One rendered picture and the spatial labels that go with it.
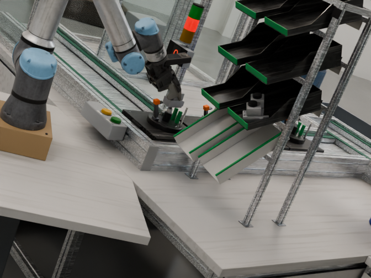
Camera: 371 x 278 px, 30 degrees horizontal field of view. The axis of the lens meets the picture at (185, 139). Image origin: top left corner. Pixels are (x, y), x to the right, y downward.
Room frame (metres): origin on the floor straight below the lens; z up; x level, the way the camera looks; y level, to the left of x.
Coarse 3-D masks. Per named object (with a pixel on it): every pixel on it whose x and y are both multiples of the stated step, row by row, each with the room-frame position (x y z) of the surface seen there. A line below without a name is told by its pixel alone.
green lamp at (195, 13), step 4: (192, 4) 2.74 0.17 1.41; (192, 8) 2.73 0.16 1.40; (196, 8) 2.72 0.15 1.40; (200, 8) 2.72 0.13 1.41; (192, 12) 2.72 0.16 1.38; (196, 12) 2.72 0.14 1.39; (200, 12) 2.73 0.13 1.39; (188, 16) 2.73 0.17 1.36; (192, 16) 2.72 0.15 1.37; (196, 16) 2.72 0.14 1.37; (200, 16) 2.74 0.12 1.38
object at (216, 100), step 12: (240, 72) 2.40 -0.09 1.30; (216, 84) 2.36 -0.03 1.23; (228, 84) 2.38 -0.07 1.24; (240, 84) 2.41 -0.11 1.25; (252, 84) 2.41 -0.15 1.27; (264, 84) 2.30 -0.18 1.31; (204, 96) 2.31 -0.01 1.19; (216, 96) 2.32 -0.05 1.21; (228, 96) 2.32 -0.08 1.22; (240, 96) 2.32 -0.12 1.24
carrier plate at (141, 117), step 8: (128, 112) 2.52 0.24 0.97; (136, 112) 2.55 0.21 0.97; (144, 112) 2.59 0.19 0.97; (136, 120) 2.46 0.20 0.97; (144, 120) 2.49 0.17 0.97; (144, 128) 2.41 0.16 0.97; (152, 128) 2.44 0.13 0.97; (184, 128) 2.59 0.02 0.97; (152, 136) 2.37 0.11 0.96; (160, 136) 2.39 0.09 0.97; (168, 136) 2.42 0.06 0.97
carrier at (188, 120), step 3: (186, 117) 2.73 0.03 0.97; (189, 117) 2.74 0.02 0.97; (192, 117) 2.76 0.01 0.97; (195, 117) 2.78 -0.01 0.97; (198, 117) 2.79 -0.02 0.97; (201, 117) 2.73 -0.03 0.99; (180, 120) 2.67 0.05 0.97; (183, 120) 2.68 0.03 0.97; (186, 120) 2.69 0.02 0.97; (189, 120) 2.71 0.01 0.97; (192, 120) 2.72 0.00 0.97; (195, 120) 2.74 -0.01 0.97; (183, 123) 2.65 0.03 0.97; (186, 123) 2.66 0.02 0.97; (189, 123) 2.67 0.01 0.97; (192, 123) 2.69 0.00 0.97; (186, 126) 2.64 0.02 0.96
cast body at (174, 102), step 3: (183, 93) 2.53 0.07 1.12; (165, 96) 2.52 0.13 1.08; (183, 96) 2.53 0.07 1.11; (165, 99) 2.51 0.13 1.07; (171, 99) 2.50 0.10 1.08; (174, 99) 2.50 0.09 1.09; (177, 99) 2.51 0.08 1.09; (165, 102) 2.51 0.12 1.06; (168, 102) 2.49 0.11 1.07; (171, 102) 2.49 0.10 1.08; (174, 102) 2.50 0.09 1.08; (177, 102) 2.51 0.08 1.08; (180, 102) 2.52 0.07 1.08; (183, 102) 2.56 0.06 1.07; (168, 105) 2.49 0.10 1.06; (171, 105) 2.50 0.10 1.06; (174, 105) 2.51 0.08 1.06; (177, 105) 2.52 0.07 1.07; (180, 105) 2.53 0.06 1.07
